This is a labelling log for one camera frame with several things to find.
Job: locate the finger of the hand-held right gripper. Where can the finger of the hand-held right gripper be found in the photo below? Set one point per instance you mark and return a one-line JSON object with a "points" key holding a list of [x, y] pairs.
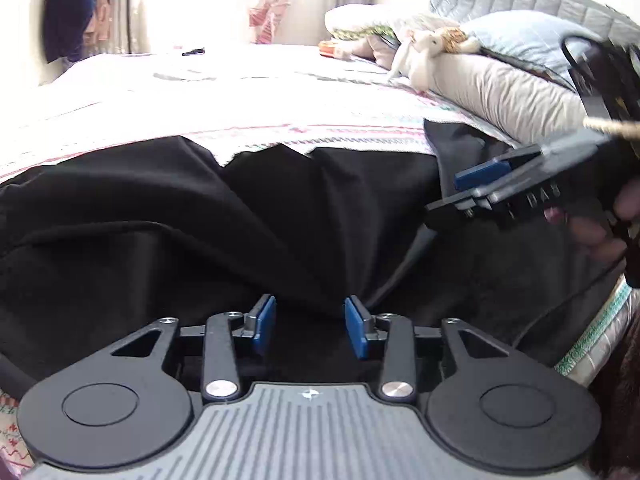
{"points": [[480, 172], [450, 207]]}

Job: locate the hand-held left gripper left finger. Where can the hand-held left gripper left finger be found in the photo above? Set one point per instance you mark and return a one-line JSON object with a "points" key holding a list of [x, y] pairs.
{"points": [[265, 327]]}

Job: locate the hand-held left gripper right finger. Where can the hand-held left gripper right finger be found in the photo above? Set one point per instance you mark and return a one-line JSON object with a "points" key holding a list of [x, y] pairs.
{"points": [[355, 330]]}

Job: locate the black pants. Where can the black pants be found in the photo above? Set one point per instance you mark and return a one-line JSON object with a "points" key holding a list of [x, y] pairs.
{"points": [[150, 235]]}

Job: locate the person's right hand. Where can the person's right hand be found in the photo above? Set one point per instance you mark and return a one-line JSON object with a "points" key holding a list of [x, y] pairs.
{"points": [[590, 237]]}

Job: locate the beige fuzzy cuff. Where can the beige fuzzy cuff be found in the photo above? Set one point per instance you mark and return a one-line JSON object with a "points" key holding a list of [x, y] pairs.
{"points": [[612, 127]]}

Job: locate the long beige pillow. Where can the long beige pillow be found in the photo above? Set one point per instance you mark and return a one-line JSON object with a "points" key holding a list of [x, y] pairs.
{"points": [[500, 92]]}

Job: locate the white plush rabbit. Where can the white plush rabbit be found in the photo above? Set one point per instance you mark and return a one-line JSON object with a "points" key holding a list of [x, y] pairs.
{"points": [[415, 52]]}

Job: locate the light blue pillow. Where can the light blue pillow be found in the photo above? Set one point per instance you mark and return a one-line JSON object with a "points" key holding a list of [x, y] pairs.
{"points": [[530, 40]]}

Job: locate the mauve cloth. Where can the mauve cloth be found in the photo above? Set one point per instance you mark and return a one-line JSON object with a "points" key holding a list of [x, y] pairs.
{"points": [[375, 50]]}

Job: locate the pink green patterned blanket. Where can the pink green patterned blanket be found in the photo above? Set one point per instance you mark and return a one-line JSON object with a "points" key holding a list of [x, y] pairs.
{"points": [[300, 120]]}

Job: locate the orange small box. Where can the orange small box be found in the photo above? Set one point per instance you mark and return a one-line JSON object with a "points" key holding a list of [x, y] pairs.
{"points": [[331, 49]]}

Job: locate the pink hanging garment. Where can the pink hanging garment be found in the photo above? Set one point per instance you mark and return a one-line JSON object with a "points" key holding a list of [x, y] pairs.
{"points": [[270, 12]]}

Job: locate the small black object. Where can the small black object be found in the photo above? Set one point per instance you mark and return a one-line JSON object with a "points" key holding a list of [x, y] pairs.
{"points": [[194, 51]]}

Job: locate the peach hanging garment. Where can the peach hanging garment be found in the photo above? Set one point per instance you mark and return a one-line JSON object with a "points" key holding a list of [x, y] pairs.
{"points": [[99, 17]]}

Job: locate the dark blue hanging garment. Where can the dark blue hanging garment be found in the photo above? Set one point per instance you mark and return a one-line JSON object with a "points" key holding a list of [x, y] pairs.
{"points": [[70, 10]]}

